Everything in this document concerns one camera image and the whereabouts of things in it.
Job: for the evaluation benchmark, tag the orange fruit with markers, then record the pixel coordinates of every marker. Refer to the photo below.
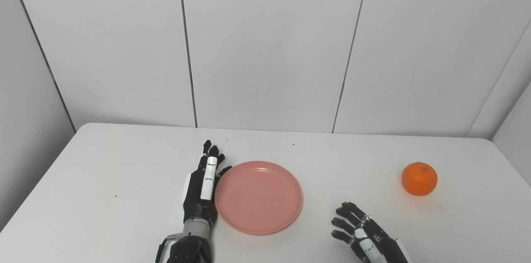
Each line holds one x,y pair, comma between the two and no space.
419,178

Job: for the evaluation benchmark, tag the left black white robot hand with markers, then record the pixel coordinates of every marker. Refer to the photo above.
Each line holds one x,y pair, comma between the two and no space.
201,192

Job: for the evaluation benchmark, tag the pink round plate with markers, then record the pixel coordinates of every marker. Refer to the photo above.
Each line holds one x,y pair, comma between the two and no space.
258,198

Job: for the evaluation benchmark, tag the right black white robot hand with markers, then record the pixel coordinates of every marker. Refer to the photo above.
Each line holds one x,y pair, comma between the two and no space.
365,234

